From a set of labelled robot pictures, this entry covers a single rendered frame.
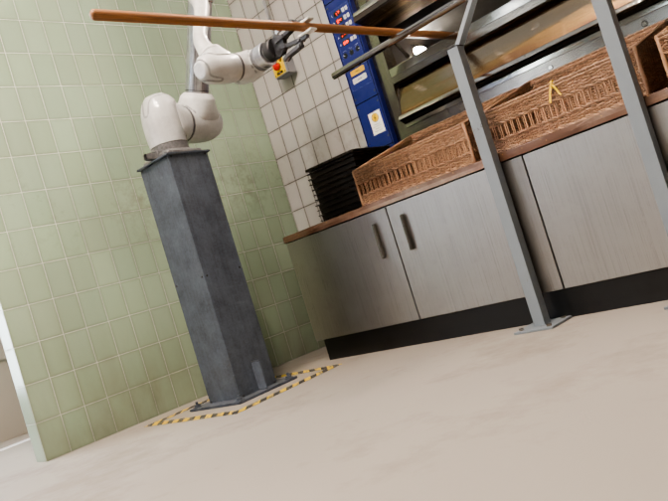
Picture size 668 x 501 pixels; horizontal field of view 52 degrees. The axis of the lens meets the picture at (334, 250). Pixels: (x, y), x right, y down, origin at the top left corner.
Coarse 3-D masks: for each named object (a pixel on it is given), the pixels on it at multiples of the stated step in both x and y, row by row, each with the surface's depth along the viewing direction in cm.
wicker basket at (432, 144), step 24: (456, 120) 294; (408, 144) 308; (432, 144) 250; (456, 144) 243; (360, 168) 274; (384, 168) 266; (408, 168) 304; (432, 168) 252; (456, 168) 245; (360, 192) 277; (384, 192) 268
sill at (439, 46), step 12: (516, 0) 270; (528, 0) 266; (492, 12) 277; (504, 12) 274; (480, 24) 282; (456, 36) 290; (432, 48) 299; (444, 48) 295; (408, 60) 309; (420, 60) 305; (396, 72) 315
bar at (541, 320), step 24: (456, 0) 246; (600, 0) 191; (600, 24) 192; (384, 48) 272; (456, 48) 224; (624, 48) 191; (336, 72) 290; (456, 72) 225; (624, 72) 190; (624, 96) 191; (480, 120) 223; (648, 120) 190; (480, 144) 224; (648, 144) 189; (648, 168) 190; (504, 192) 223; (504, 216) 223; (528, 264) 222; (528, 288) 222
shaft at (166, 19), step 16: (96, 16) 180; (112, 16) 183; (128, 16) 186; (144, 16) 190; (160, 16) 193; (176, 16) 197; (192, 16) 201; (208, 16) 206; (320, 32) 242; (336, 32) 247; (352, 32) 252; (368, 32) 258; (384, 32) 265; (416, 32) 279; (432, 32) 288; (448, 32) 297
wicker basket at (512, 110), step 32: (640, 32) 239; (576, 64) 255; (608, 64) 203; (640, 64) 197; (512, 96) 255; (544, 96) 218; (576, 96) 212; (608, 96) 205; (512, 128) 227; (544, 128) 220
